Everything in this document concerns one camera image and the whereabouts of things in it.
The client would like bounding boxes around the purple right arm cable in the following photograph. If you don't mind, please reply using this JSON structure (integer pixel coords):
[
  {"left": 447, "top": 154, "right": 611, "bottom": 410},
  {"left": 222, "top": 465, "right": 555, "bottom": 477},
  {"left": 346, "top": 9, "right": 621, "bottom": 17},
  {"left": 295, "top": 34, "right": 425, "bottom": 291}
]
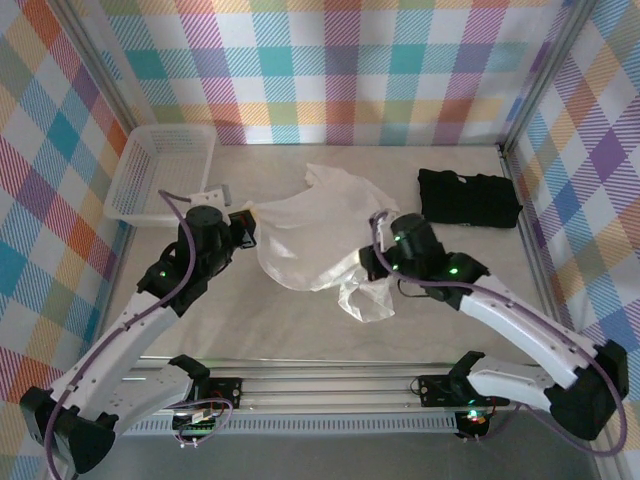
[{"left": 368, "top": 212, "right": 629, "bottom": 456}]

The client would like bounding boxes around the slotted grey cable duct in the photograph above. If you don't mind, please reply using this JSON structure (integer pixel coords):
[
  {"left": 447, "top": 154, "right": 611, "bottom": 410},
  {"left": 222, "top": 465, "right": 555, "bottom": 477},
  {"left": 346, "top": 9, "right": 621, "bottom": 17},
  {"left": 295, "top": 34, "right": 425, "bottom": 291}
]
[{"left": 118, "top": 413, "right": 461, "bottom": 437}]

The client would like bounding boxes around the small controller board with led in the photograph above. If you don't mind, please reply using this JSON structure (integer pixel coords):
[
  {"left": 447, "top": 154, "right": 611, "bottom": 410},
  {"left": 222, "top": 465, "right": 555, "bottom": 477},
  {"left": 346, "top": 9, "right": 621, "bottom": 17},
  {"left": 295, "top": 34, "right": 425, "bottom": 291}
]
[{"left": 455, "top": 407, "right": 496, "bottom": 444}]

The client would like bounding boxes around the aluminium table side rail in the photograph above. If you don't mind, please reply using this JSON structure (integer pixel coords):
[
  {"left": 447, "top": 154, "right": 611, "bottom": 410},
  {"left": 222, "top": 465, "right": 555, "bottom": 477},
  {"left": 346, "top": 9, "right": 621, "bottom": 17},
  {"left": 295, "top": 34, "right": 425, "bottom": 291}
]
[
  {"left": 117, "top": 219, "right": 135, "bottom": 264},
  {"left": 498, "top": 143, "right": 621, "bottom": 480}
]

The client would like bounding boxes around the white plastic mesh basket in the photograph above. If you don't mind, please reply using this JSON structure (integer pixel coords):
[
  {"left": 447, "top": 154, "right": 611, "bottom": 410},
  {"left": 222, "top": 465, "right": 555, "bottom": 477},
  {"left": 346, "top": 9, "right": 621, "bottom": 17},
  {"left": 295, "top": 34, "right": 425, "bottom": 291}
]
[{"left": 103, "top": 124, "right": 218, "bottom": 229}]

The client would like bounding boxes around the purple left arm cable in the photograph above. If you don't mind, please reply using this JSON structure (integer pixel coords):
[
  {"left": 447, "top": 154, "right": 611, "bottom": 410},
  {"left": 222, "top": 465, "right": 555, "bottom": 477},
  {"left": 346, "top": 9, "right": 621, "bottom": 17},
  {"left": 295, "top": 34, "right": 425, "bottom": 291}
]
[{"left": 42, "top": 188, "right": 206, "bottom": 480}]

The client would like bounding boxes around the aluminium frame post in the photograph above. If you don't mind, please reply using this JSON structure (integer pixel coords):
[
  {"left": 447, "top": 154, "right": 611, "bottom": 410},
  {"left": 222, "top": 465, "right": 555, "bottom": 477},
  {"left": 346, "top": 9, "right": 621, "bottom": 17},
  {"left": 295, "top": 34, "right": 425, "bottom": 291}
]
[
  {"left": 501, "top": 0, "right": 600, "bottom": 151},
  {"left": 58, "top": 0, "right": 139, "bottom": 131}
]

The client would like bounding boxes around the folded black t-shirt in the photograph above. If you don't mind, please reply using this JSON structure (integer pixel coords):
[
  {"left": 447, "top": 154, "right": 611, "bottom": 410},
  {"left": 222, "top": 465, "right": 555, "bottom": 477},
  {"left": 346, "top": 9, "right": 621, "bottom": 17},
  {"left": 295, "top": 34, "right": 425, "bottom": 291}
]
[{"left": 417, "top": 168, "right": 525, "bottom": 230}]

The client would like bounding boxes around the white t-shirt with black print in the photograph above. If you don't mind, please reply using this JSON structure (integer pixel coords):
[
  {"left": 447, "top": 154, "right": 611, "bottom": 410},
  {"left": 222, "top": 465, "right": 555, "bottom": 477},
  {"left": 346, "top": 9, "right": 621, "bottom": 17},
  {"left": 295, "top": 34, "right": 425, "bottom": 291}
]
[{"left": 241, "top": 162, "right": 401, "bottom": 325}]

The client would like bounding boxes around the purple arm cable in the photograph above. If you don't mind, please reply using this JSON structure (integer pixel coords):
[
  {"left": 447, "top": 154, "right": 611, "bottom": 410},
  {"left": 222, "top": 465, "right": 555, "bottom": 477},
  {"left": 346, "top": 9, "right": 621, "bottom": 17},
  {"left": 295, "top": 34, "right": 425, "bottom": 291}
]
[
  {"left": 42, "top": 188, "right": 206, "bottom": 480},
  {"left": 368, "top": 212, "right": 629, "bottom": 456}
]

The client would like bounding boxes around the controller board with wires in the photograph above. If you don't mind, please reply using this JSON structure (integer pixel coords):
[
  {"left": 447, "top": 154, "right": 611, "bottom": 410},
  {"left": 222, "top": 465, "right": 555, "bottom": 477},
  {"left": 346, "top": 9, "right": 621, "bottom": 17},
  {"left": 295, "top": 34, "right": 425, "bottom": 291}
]
[{"left": 172, "top": 399, "right": 235, "bottom": 449}]

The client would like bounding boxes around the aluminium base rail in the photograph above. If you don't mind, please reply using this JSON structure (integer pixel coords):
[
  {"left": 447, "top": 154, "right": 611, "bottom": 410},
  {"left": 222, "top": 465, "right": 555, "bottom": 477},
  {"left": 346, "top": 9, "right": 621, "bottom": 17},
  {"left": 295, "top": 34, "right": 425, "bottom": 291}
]
[{"left": 124, "top": 355, "right": 521, "bottom": 415}]

